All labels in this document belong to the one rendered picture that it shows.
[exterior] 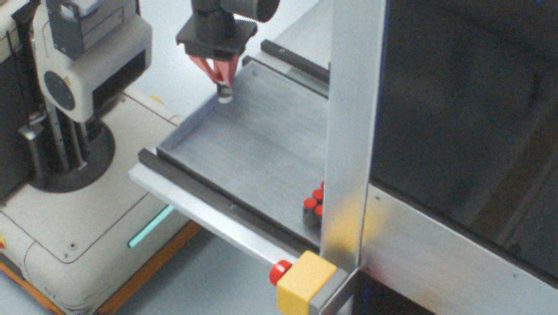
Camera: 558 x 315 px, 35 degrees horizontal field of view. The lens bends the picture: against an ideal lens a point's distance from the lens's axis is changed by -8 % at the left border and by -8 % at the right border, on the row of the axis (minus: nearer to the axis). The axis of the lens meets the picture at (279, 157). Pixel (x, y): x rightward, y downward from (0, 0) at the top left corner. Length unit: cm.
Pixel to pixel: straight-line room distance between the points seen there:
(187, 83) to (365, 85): 197
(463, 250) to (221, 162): 59
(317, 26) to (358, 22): 85
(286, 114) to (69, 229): 82
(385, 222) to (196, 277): 138
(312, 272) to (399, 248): 14
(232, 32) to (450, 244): 42
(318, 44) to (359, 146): 71
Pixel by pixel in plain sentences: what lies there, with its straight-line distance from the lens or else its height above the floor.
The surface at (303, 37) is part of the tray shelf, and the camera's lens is 183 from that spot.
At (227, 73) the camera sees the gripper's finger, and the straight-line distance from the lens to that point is 134.
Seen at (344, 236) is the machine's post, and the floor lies 107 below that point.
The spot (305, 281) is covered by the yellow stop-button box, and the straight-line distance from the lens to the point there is 129.
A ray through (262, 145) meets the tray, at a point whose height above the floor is 88.
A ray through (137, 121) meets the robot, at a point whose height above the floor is 28.
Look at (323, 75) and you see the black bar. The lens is 173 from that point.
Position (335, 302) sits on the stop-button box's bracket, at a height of 100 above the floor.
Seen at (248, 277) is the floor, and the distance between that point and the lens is 253.
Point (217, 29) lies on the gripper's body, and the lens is 130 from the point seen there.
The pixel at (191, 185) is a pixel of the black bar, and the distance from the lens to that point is 156.
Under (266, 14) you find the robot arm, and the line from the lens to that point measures 124.
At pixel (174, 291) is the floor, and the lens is 252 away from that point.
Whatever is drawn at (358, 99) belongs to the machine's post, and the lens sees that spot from 108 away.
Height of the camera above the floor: 211
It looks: 49 degrees down
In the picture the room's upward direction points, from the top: straight up
